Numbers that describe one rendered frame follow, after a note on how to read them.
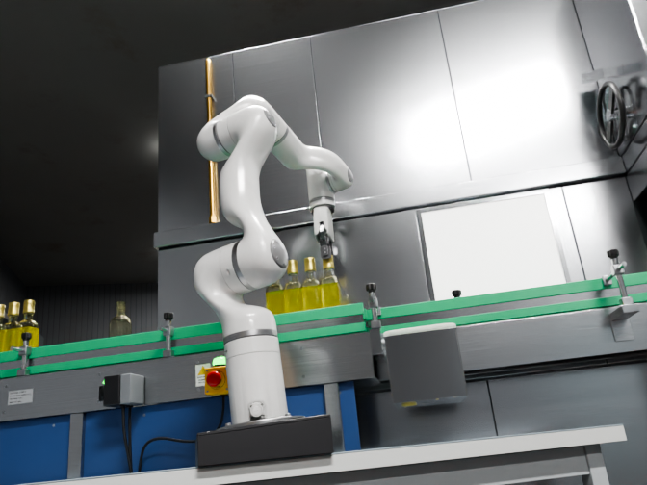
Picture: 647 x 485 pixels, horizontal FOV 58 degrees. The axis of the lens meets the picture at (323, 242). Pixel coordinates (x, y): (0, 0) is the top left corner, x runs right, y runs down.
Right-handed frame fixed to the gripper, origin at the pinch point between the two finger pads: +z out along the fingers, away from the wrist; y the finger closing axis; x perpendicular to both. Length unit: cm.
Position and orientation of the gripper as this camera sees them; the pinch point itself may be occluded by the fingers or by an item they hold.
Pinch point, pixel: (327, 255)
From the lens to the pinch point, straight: 183.6
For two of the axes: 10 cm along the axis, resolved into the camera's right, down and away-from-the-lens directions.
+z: 0.9, 9.4, -3.4
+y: -2.0, -3.2, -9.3
